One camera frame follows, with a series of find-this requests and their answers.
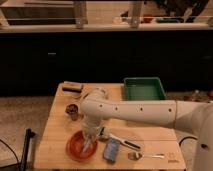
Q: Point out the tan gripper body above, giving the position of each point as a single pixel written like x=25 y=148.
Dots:
x=90 y=134

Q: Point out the grey-blue towel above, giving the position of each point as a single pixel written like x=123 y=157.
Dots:
x=86 y=145

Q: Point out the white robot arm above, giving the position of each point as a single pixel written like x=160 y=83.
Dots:
x=193 y=117

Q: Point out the orange-red bowl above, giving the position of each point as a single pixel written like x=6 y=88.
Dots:
x=74 y=148

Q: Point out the blue sponge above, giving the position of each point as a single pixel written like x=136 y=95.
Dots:
x=111 y=150

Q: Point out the silver fork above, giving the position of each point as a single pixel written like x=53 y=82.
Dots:
x=137 y=156

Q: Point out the brown block eraser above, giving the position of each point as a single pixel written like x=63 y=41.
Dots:
x=72 y=87

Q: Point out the black stand left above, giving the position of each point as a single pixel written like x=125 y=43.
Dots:
x=29 y=135

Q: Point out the green plastic tray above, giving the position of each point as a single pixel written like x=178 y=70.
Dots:
x=143 y=88

